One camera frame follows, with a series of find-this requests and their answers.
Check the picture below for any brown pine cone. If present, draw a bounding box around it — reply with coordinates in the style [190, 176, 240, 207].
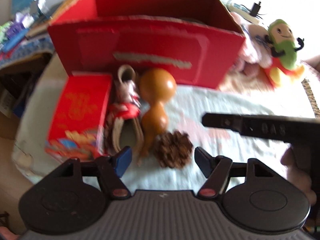
[155, 130, 193, 168]

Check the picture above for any small red gift box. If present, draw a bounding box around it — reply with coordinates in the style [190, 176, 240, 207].
[44, 73, 113, 163]

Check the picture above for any beige strap bundle red wrap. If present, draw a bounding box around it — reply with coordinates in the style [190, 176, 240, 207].
[104, 64, 144, 154]

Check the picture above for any brown wooden gourd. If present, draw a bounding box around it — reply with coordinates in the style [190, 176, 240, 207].
[137, 69, 177, 165]

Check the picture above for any person right hand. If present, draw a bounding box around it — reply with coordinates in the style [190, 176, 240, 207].
[280, 147, 317, 206]

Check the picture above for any pink white plush toy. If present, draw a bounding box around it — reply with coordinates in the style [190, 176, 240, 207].
[220, 12, 306, 93]

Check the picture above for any green smiling plush toy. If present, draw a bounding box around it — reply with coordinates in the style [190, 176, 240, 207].
[264, 19, 304, 71]

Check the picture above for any white power strip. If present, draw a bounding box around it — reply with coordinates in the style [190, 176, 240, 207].
[226, 2, 261, 24]

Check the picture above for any black charger adapter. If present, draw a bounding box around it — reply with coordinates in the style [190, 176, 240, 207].
[249, 2, 261, 17]

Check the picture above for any large red cardboard box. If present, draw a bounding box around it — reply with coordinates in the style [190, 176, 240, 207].
[48, 0, 245, 89]

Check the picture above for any blue checkered cloth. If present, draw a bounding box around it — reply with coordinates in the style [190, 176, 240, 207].
[1, 34, 55, 69]

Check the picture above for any blue pencil case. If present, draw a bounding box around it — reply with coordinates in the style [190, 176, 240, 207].
[1, 28, 29, 53]

